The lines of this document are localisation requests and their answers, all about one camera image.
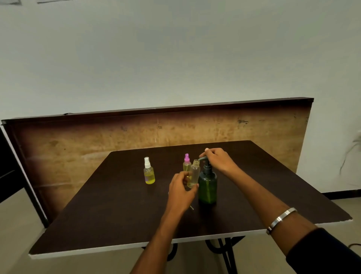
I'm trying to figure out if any person's left hand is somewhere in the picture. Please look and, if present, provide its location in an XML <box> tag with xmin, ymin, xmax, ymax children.
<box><xmin>166</xmin><ymin>171</ymin><xmax>199</xmax><ymax>216</ymax></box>

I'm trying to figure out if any person's right hand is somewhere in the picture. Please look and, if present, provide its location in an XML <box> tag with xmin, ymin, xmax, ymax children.
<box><xmin>199</xmin><ymin>148</ymin><xmax>242</xmax><ymax>181</ymax></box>

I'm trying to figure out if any green pump bottle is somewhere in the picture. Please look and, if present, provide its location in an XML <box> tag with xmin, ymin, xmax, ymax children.
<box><xmin>197</xmin><ymin>157</ymin><xmax>218</xmax><ymax>204</ymax></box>

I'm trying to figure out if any clear small bottle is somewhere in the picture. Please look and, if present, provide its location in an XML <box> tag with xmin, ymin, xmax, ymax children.
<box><xmin>187</xmin><ymin>159</ymin><xmax>201</xmax><ymax>189</ymax></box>

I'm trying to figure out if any person's left forearm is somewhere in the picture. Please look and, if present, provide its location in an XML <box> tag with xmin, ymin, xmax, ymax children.
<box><xmin>130</xmin><ymin>209</ymin><xmax>193</xmax><ymax>274</ymax></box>

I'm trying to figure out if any person's right forearm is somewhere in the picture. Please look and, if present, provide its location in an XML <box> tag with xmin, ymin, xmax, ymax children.
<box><xmin>226</xmin><ymin>167</ymin><xmax>319</xmax><ymax>256</ymax></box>

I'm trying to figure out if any white-capped yellow spray bottle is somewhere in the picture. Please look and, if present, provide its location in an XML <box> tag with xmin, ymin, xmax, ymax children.
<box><xmin>143</xmin><ymin>157</ymin><xmax>156</xmax><ymax>185</ymax></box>

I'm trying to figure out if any black metal table base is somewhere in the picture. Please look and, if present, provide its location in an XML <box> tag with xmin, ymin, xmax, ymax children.
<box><xmin>141</xmin><ymin>237</ymin><xmax>246</xmax><ymax>274</ymax></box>

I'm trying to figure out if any brown wooden board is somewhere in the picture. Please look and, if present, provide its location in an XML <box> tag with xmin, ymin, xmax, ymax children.
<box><xmin>1</xmin><ymin>97</ymin><xmax>314</xmax><ymax>227</ymax></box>

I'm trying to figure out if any dark sleeve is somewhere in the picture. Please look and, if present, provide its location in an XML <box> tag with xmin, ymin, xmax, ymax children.
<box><xmin>286</xmin><ymin>228</ymin><xmax>361</xmax><ymax>274</ymax></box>

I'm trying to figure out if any dark furniture piece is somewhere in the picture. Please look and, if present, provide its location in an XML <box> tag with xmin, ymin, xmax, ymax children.
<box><xmin>0</xmin><ymin>127</ymin><xmax>26</xmax><ymax>204</ymax></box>

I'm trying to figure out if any silver metal bracelet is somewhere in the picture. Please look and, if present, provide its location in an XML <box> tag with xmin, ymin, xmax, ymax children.
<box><xmin>266</xmin><ymin>208</ymin><xmax>298</xmax><ymax>235</ymax></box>

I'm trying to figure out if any thin wall cable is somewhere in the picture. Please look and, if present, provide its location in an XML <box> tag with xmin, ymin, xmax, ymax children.
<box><xmin>339</xmin><ymin>138</ymin><xmax>361</xmax><ymax>187</ymax></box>

